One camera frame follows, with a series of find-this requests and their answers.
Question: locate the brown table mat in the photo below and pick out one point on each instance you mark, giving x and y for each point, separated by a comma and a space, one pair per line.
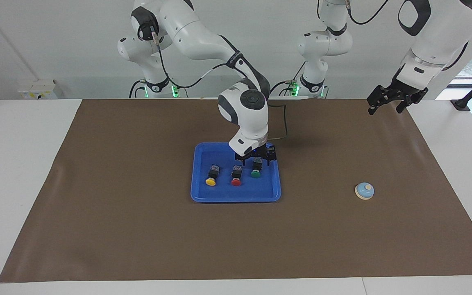
236, 246

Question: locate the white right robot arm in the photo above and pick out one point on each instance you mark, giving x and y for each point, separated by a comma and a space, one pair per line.
248, 119

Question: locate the white wall socket box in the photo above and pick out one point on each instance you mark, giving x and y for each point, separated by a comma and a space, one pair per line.
37, 90

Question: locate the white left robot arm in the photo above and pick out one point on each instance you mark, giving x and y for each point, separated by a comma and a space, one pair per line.
436, 37

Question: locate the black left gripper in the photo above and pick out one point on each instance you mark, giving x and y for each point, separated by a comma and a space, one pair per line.
400, 92

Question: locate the green push button switch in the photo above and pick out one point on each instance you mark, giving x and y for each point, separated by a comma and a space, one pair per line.
255, 174

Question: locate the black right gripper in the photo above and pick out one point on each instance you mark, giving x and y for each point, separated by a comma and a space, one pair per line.
266, 152

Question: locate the yellow push button switch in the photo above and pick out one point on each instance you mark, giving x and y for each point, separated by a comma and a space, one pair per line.
210, 181

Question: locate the blue plastic tray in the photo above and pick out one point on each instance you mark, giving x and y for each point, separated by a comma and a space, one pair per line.
260, 190

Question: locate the light blue service bell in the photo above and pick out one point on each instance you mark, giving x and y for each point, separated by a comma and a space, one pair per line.
364, 191

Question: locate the red push button switch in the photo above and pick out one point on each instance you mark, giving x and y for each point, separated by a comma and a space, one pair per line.
236, 182

